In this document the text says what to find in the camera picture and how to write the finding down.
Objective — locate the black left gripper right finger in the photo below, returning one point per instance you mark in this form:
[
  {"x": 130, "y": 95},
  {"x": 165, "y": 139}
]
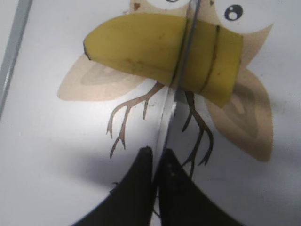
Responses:
[{"x": 181, "y": 202}]

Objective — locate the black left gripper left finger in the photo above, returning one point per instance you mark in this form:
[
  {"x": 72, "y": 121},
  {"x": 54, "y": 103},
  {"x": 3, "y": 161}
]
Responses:
[{"x": 130, "y": 202}]

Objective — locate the white-handled cleaver knife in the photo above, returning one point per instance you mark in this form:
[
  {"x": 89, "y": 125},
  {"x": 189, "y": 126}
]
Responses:
[{"x": 174, "y": 89}]

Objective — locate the end banana slice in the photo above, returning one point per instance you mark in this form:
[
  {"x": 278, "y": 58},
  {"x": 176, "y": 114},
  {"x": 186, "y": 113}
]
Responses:
[{"x": 224, "y": 68}]

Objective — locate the middle banana slice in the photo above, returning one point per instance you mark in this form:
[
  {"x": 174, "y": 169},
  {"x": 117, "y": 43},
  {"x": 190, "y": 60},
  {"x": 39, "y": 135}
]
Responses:
[{"x": 200, "y": 56}]

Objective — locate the white deer cutting board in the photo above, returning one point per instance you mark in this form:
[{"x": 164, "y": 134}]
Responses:
[{"x": 71, "y": 128}]

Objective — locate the large yellow banana piece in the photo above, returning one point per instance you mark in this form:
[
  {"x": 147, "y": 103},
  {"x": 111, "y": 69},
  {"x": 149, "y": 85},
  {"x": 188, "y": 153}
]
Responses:
[{"x": 142, "y": 44}]

